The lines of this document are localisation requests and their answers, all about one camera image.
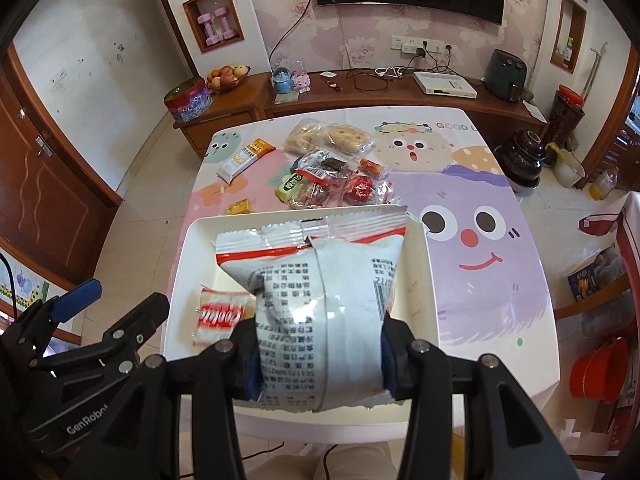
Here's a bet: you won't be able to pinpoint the pink dumbbell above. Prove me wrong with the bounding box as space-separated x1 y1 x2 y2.
197 12 215 47
214 7 237 41

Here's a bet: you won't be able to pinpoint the clear cracker bag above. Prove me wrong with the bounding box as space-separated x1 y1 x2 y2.
285 117 324 154
322 124 376 156

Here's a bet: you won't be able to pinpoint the blue printed box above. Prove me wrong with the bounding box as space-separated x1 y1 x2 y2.
567 244 627 302

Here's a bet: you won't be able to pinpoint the white wall sockets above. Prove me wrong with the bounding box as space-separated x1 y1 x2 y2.
390 35 427 54

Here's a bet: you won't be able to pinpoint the dark green air fryer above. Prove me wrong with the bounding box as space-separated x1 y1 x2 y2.
486 49 525 104

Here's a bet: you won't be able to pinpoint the green snack packet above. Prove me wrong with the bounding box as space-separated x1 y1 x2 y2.
277 172 311 206

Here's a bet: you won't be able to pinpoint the orange white snack bar packet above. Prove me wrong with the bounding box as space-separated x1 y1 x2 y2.
216 138 276 184

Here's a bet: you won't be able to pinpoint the white plastic tray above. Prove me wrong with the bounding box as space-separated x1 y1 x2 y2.
160 204 443 411

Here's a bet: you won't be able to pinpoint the red white snack packet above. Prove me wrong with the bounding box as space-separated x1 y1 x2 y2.
192 285 258 347

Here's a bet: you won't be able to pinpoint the fruit bowl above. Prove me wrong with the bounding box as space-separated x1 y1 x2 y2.
206 63 251 94

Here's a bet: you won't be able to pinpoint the round printed tin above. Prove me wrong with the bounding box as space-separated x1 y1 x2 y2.
164 78 214 124

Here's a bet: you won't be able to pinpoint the wooden framed wall niche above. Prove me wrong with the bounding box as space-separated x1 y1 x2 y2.
182 0 246 54

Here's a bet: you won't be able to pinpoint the red plastic basin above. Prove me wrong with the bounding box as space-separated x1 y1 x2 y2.
569 337 630 404

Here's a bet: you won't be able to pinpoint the brown wooden door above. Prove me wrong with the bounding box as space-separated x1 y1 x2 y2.
0 44 124 283

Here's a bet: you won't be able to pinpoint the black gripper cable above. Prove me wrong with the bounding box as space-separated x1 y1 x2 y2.
240 439 353 480

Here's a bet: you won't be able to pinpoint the tall wall niche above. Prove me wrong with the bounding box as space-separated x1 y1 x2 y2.
550 0 589 69

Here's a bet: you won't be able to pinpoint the dark round pot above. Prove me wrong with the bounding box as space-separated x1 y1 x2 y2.
499 129 547 194

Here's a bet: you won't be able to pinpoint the clear snack bag red strip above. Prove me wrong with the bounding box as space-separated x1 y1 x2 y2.
295 169 352 209

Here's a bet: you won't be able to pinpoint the dark jar with red lid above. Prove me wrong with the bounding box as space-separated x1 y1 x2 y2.
544 84 586 149

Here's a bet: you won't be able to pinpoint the blue white snack packet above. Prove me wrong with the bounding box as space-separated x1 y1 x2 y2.
291 149 326 174

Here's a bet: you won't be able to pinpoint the white set-top box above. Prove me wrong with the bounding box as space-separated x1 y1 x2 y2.
412 70 479 97

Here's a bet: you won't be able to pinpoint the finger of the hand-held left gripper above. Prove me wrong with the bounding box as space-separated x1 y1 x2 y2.
47 293 171 386
0 280 104 369

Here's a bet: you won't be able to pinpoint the white plastic jug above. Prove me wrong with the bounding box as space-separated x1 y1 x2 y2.
546 142 586 189

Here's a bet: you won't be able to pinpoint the large white snack bag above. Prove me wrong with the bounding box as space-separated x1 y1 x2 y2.
215 212 408 413

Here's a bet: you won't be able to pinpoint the yellow oil bottle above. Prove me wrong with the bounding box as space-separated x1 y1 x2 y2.
588 167 620 202

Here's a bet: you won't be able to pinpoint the wooden television cabinet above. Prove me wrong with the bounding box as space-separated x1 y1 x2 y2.
172 71 549 159

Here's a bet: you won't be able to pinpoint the small orange red snack packet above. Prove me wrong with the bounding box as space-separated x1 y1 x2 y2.
359 157 389 179

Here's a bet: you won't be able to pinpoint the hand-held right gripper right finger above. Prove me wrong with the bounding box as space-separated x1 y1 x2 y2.
380 312 583 480

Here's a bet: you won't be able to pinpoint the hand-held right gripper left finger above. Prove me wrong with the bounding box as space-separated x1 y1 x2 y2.
65 317 262 480

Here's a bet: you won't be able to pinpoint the black coiled cable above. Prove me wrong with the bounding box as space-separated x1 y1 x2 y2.
347 69 389 92

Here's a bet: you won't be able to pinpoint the blue snow globe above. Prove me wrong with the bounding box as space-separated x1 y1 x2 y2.
272 66 296 95

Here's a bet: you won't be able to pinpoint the cartoon printed tablecloth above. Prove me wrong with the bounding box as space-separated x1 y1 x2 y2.
190 105 559 442

